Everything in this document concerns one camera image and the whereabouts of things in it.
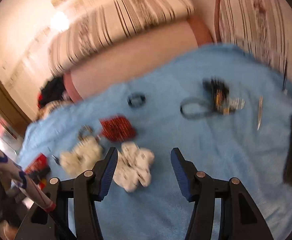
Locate black hair claw clip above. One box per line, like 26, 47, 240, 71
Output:
202, 79, 230, 112

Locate red cardboard box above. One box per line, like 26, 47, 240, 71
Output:
25, 153, 51, 190

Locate red polka dot scrunchie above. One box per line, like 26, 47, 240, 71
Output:
100, 115, 137, 142

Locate pink bolster cushion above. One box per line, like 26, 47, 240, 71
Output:
63, 16, 213, 102

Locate blue fleece blanket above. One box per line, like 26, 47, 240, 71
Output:
18, 44, 292, 239

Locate black elastic with pearls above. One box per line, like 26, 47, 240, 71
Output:
180, 98, 245, 120

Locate silver tweezers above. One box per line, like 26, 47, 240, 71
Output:
257, 96, 263, 130

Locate black and red clothes pile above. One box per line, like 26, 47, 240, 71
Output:
37, 76, 66, 109

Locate right striped cushion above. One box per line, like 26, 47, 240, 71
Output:
219, 0, 292, 82

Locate gold chain bracelet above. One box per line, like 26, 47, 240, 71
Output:
77, 125, 95, 140

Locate patterned sleeve forearm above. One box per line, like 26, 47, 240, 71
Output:
0, 150, 56, 213

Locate white dotted scrunchie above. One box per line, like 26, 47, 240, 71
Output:
113, 141, 155, 193

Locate small black hair tie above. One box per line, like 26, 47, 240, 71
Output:
127, 93, 147, 109

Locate striped floral cushion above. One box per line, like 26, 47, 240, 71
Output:
49, 0, 194, 76

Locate cream organza scrunchie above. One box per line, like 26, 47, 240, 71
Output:
59, 136, 103, 177

